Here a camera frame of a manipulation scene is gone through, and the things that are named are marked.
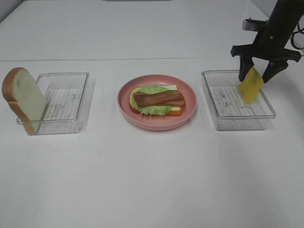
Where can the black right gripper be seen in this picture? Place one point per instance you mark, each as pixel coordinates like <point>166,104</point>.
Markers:
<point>271,40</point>

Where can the yellow cheese slice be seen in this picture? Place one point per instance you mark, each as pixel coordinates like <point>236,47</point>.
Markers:
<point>251,86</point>

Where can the curled bacon strip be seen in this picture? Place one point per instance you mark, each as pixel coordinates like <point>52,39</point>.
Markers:
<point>179,103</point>

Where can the white bread slice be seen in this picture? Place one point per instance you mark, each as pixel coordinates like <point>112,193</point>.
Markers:
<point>156,100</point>

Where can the green lettuce leaf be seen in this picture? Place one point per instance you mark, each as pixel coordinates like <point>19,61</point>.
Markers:
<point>155,109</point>

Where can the long bacon strip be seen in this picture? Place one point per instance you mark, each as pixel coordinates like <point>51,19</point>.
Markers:
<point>162,98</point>

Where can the clear right ingredient tray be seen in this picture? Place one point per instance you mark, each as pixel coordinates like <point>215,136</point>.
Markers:
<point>228,109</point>

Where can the pink round plate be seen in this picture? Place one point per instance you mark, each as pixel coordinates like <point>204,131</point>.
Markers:
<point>156,122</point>

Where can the clear left bread tray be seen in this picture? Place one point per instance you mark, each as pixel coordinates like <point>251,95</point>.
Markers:
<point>69,97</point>

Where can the leaning bread slice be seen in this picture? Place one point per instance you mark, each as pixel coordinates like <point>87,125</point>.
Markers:
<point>24,97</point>

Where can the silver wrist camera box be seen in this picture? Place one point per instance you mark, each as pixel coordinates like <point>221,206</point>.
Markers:
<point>253,25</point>

